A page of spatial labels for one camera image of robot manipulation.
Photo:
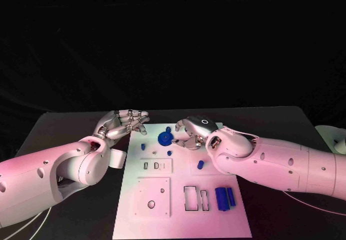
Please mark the white rounded device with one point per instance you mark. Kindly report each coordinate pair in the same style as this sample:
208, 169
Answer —
328, 136

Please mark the thick long blue cylinder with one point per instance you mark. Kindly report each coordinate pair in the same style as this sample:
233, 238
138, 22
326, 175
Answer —
223, 198

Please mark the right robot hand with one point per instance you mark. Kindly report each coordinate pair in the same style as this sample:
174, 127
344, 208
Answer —
200, 125

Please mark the blue gear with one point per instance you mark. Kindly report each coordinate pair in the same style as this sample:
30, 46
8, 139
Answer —
164, 138

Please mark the thin long blue cylinder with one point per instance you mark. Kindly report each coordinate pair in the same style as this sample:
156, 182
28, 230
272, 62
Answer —
231, 196

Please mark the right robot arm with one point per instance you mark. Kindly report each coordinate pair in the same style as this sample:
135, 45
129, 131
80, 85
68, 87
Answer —
270, 161

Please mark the blue peg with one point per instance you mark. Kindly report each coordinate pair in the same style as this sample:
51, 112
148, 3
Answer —
143, 146
201, 164
169, 153

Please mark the white task board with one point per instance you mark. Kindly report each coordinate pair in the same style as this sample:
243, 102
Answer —
178, 221

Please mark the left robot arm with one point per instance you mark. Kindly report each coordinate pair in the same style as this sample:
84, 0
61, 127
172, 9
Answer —
32, 178

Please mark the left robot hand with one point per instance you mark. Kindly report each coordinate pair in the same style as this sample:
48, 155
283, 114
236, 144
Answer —
119, 120

